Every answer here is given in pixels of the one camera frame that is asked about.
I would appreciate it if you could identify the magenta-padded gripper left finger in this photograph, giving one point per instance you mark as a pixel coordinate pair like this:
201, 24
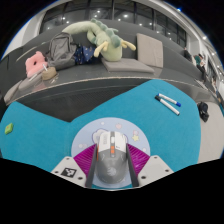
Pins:
71, 168

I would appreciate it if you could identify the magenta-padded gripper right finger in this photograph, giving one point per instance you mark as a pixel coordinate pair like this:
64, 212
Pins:
151, 168

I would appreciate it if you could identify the grey white computer mouse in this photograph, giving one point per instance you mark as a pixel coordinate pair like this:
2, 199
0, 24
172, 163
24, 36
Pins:
111, 160

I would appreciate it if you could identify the round light blue mouse pad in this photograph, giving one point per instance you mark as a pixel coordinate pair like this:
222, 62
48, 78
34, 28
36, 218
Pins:
86, 136

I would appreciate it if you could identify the white marker with black cap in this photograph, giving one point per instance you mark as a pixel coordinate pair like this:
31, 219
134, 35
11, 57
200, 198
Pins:
167, 106

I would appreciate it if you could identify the green eraser block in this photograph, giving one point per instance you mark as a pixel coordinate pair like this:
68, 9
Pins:
9, 128

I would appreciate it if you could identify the black bag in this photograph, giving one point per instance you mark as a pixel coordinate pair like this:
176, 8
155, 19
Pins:
203, 111

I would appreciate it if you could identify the grey round seat cushion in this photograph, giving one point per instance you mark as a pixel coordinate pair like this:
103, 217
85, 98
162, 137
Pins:
30, 84

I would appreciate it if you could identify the tan round basket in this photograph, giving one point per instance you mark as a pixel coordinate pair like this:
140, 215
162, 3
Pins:
49, 73

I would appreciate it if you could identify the grey flat seat cushion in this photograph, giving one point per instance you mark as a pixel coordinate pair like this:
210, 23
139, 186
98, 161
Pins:
126, 65

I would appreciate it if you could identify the pink plush pillow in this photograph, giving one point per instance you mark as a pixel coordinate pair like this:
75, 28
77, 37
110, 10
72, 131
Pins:
35, 65

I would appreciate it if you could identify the person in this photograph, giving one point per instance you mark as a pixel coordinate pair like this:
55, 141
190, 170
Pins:
187, 54
201, 66

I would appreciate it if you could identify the beige upright cushion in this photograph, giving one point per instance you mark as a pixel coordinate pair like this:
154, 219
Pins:
150, 50

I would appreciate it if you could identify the grey backpack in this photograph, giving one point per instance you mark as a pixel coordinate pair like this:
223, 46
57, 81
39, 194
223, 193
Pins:
61, 50

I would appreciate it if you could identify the green dragon plush toy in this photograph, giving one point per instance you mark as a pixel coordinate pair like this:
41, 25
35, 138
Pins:
106, 41

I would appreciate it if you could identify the ceiling lights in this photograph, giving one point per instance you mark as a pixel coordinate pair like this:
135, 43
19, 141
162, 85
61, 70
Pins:
204, 37

